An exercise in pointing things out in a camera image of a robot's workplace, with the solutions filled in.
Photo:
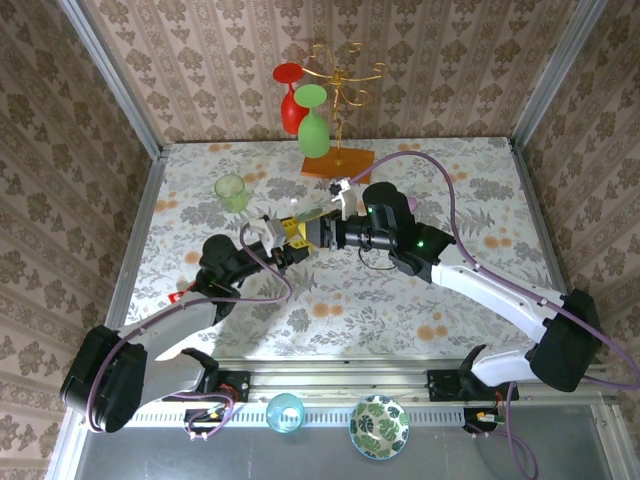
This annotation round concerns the mint green earbud charging case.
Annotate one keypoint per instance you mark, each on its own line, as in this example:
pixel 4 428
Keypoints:
pixel 310 214

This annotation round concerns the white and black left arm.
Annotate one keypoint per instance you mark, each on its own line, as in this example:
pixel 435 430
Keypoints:
pixel 165 322

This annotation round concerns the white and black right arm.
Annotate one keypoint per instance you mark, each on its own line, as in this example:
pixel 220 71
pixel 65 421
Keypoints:
pixel 490 295

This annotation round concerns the green plastic cup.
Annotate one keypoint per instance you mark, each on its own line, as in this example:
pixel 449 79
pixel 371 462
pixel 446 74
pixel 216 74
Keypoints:
pixel 232 197

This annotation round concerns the small red tag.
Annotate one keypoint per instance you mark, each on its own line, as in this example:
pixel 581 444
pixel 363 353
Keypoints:
pixel 176 297

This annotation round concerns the gold glass rack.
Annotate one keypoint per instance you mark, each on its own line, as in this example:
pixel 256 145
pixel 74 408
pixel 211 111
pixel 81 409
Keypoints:
pixel 345 167

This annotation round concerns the green plastic wine glass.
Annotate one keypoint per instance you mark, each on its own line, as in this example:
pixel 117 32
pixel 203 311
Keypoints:
pixel 313 135

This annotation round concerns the red plastic wine glass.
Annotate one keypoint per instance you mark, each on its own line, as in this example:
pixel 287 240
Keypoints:
pixel 291 112

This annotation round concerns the blue glass cup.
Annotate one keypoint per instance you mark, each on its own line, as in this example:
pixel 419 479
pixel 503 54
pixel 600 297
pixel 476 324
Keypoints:
pixel 285 415

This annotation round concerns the white perforated strip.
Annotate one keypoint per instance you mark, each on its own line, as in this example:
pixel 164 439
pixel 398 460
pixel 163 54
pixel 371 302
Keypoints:
pixel 330 416

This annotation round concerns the leaf pattern bowl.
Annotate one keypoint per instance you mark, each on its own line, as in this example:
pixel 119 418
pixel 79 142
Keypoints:
pixel 378 426

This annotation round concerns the grey metal sheet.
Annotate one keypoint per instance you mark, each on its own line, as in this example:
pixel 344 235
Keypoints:
pixel 200 460

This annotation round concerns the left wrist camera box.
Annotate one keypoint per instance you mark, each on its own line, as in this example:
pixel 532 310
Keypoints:
pixel 270 232

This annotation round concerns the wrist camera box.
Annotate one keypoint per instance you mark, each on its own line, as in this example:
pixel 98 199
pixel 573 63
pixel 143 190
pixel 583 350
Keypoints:
pixel 347 202
pixel 270 232

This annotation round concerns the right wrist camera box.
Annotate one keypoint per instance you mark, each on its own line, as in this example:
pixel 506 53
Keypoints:
pixel 347 202

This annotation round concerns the aluminium table side rail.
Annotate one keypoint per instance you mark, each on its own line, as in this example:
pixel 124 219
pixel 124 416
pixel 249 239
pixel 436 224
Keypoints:
pixel 539 225
pixel 137 240

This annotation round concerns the arm base mounting rail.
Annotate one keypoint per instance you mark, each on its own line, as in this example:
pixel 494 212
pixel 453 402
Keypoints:
pixel 340 380

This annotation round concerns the aluminium frame post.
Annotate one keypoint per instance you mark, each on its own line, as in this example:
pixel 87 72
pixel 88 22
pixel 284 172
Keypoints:
pixel 116 75
pixel 555 75

